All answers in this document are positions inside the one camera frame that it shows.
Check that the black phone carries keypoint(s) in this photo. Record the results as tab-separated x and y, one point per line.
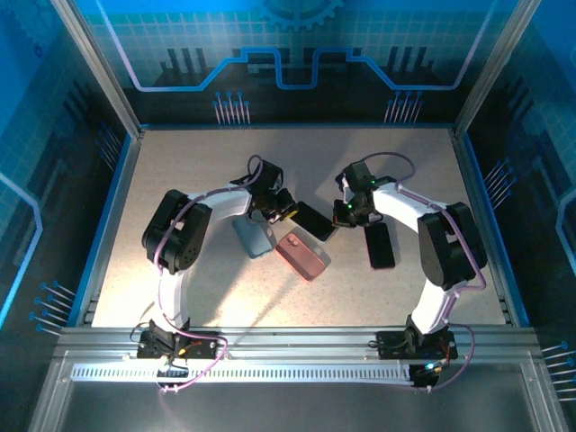
317	221
380	247

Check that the blue phone case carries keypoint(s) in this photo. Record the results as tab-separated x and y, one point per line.
252	240

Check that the pink phone case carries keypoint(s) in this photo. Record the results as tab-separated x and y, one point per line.
301	258

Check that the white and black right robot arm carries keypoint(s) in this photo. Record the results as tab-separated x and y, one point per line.
405	204

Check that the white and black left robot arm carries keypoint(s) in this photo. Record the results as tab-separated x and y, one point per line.
225	202

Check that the aluminium cross beam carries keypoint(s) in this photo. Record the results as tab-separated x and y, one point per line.
292	342

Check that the small circuit board with LED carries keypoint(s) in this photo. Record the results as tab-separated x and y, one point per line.
428	369

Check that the aluminium side rail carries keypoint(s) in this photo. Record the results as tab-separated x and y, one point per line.
119	189
473	189

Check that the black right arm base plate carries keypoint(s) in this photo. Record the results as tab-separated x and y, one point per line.
389	344

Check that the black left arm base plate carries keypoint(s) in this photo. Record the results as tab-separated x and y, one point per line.
202	344

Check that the aluminium frame post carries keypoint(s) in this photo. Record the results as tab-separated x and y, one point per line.
488	76
101	72

